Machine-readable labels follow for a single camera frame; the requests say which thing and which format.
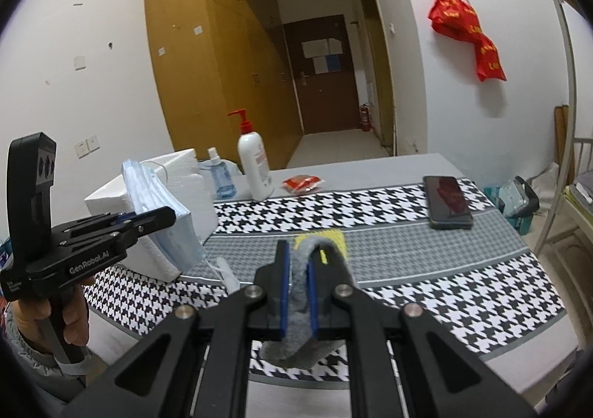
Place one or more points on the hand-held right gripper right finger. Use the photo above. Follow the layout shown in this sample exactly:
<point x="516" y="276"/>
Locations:
<point x="312" y="293"/>

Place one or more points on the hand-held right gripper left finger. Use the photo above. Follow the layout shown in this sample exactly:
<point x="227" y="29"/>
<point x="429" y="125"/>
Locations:
<point x="285" y="288"/>

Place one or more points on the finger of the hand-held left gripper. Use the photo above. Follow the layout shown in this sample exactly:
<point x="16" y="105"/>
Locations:
<point x="157" y="217"/>
<point x="92" y="221"/>

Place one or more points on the white foam box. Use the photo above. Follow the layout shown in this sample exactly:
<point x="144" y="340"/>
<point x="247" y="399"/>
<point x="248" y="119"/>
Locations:
<point x="104" y="202"/>

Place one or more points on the stack of blue face masks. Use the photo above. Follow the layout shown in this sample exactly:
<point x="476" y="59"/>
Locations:
<point x="180" y="237"/>

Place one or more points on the white paper napkin pack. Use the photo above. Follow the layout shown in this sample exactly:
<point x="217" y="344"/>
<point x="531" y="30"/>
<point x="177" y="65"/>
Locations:
<point x="178" y="167"/>

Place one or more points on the yellow sponge cloth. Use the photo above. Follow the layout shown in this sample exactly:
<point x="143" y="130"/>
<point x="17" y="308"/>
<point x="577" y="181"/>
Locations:
<point x="336" y="242"/>

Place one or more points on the person's left forearm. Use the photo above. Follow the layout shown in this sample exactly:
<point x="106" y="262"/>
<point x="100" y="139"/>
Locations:
<point x="28" y="371"/>

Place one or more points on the person's left hand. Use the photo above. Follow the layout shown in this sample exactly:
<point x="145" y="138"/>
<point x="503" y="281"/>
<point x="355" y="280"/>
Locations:
<point x="78" y="311"/>

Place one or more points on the blue spray bottle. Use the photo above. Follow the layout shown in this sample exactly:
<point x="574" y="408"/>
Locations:
<point x="222" y="181"/>

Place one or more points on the red snack packet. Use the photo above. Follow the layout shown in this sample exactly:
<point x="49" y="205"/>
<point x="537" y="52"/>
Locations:
<point x="301" y="184"/>

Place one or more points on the white lotion pump bottle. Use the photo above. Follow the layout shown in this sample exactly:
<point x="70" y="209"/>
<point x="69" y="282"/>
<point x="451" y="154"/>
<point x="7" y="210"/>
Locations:
<point x="255" y="163"/>

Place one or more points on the wooden wardrobe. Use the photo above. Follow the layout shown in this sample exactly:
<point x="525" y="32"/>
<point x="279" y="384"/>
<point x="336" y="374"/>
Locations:
<point x="208" y="75"/>

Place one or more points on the black smartphone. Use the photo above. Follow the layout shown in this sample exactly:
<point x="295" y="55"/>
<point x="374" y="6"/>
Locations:
<point x="447" y="202"/>

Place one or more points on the red fire extinguisher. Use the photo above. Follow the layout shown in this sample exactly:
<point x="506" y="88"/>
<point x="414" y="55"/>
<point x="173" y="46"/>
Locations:
<point x="365" y="119"/>

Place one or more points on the dark brown door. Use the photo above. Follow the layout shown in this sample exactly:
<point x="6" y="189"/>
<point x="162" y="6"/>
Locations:
<point x="324" y="98"/>

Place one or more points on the blue white paper notice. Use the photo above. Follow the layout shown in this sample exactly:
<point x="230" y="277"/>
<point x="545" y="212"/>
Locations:
<point x="326" y="64"/>

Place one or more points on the black trash bin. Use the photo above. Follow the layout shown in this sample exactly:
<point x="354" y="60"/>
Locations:
<point x="523" y="200"/>

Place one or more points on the wooden side door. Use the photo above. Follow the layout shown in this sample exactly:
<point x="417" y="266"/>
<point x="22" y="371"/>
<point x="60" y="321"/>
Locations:
<point x="377" y="51"/>

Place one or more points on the red cloth on hook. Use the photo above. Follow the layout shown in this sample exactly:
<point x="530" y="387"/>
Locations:
<point x="486" y="56"/>

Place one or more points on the wooden board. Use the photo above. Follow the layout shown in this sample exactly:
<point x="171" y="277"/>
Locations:
<point x="564" y="140"/>

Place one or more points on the white wall plate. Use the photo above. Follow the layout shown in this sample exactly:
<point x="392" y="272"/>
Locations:
<point x="79" y="61"/>

